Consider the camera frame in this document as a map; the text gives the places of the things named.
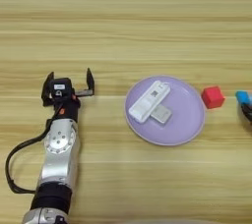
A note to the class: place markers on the red cube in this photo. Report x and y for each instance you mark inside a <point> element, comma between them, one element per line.
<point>213,97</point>

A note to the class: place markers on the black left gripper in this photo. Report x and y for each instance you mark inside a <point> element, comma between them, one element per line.
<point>69,106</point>

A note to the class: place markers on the purple round plate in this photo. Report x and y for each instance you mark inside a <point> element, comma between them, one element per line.
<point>183,126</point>

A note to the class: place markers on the small grey square block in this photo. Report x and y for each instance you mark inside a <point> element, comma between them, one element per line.
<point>162,114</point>

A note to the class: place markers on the white long rectangular device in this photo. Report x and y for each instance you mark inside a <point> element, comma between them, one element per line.
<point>149,101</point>

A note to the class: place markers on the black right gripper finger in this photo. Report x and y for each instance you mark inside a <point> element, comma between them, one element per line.
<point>247,111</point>

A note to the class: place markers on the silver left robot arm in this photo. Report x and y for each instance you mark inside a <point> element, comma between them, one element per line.
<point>59,159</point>

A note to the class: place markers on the blue rectangular block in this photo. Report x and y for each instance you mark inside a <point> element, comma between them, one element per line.
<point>243,96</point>

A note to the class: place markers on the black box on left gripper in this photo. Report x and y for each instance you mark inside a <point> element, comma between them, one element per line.
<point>60,87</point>

